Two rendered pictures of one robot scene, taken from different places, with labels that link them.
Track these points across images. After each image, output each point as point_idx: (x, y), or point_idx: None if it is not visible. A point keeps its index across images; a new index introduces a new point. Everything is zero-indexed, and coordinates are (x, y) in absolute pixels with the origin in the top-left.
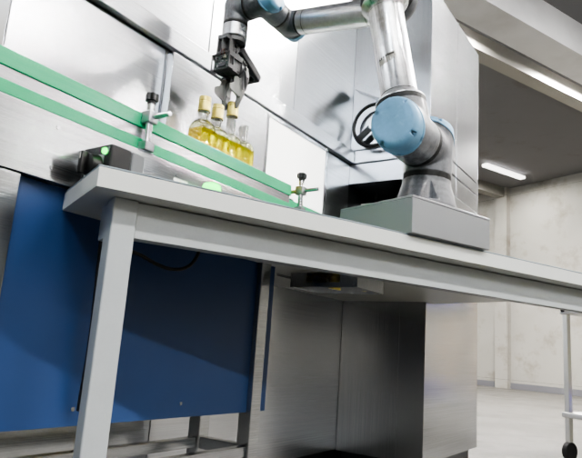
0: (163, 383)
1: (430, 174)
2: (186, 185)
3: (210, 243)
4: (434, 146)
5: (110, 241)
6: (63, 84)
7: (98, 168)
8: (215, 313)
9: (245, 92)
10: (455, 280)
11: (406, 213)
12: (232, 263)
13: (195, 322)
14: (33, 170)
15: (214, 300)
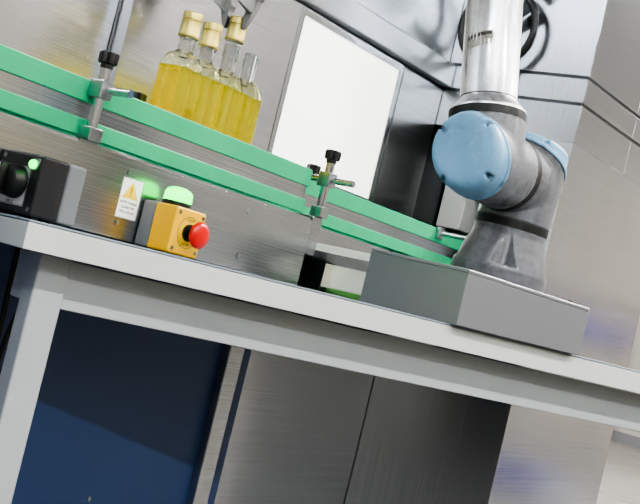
0: (68, 469)
1: (513, 227)
2: (139, 249)
3: (160, 320)
4: (523, 191)
5: (29, 312)
6: None
7: (27, 224)
8: (158, 373)
9: None
10: (519, 390)
11: (456, 294)
12: None
13: (126, 385)
14: None
15: (158, 353)
